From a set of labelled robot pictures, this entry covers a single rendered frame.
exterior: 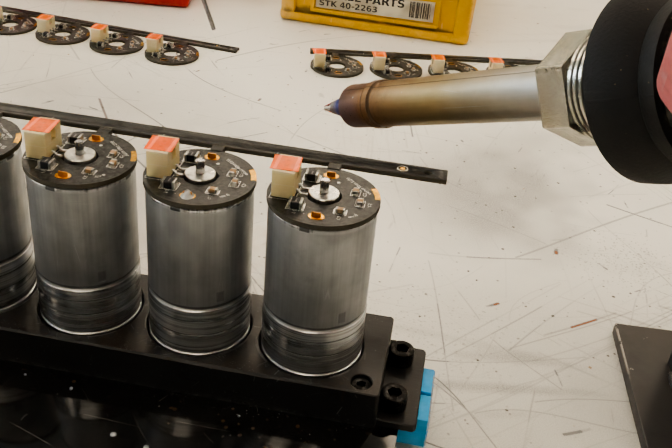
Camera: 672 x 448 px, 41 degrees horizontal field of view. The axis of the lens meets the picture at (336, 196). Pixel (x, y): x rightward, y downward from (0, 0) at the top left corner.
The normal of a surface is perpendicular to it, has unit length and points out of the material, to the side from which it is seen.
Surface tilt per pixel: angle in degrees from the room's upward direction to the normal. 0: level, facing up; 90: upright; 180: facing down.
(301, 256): 90
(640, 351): 0
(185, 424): 0
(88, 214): 90
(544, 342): 0
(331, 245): 90
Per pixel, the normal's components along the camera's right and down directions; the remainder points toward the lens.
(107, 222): 0.61, 0.45
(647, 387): 0.08, -0.86
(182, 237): -0.22, 0.48
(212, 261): 0.38, 0.50
